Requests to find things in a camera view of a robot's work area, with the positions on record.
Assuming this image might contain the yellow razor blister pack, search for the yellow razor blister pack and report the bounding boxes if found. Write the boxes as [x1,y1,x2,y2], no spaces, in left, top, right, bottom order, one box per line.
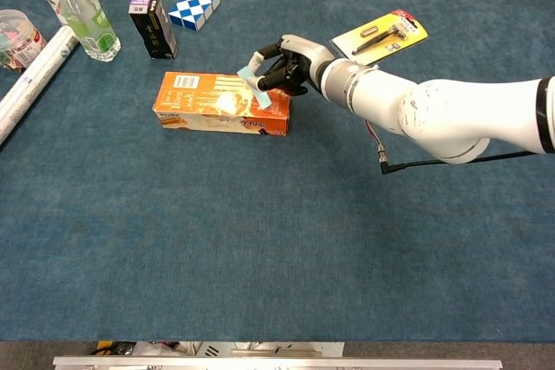
[331,8,429,67]

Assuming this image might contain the clear plastic water bottle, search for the clear plastic water bottle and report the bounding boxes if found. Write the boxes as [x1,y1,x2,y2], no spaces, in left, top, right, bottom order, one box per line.
[52,0,122,62]

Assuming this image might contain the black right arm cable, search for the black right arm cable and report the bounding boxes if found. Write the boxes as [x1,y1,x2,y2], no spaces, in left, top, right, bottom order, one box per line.
[363,118,539,176]

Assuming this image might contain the blue felt table cloth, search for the blue felt table cloth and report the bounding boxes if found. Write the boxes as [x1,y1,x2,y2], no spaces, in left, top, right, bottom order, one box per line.
[0,0,555,343]

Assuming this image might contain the white metal base plate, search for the white metal base plate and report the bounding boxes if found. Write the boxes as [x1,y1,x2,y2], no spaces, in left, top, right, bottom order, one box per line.
[190,341,346,358]

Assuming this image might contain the blue white snake puzzle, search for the blue white snake puzzle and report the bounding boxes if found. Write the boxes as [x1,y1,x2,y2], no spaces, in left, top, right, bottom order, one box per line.
[167,0,221,33]

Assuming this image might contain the aluminium profile rail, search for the aluminium profile rail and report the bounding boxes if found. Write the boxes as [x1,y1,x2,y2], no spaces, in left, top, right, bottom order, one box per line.
[52,355,504,370]

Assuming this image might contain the white rolled paper tube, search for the white rolled paper tube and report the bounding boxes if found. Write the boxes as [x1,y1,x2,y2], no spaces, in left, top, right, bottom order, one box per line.
[0,25,80,146]

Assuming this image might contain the clear jar colourful contents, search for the clear jar colourful contents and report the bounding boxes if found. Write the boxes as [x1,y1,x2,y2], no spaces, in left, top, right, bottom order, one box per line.
[0,9,47,73]

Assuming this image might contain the light blue paper scrap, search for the light blue paper scrap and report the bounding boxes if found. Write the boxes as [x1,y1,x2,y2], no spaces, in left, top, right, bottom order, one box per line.
[237,65,272,110]

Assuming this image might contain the orange cardboard box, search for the orange cardboard box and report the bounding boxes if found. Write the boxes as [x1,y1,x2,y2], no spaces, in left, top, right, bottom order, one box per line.
[152,71,293,139]

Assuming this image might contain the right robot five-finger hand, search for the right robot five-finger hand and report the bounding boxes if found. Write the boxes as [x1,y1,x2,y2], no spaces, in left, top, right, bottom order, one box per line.
[249,34,336,96]

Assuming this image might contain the black purple small carton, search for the black purple small carton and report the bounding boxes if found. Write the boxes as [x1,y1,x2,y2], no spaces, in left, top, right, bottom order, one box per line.
[128,0,179,60]

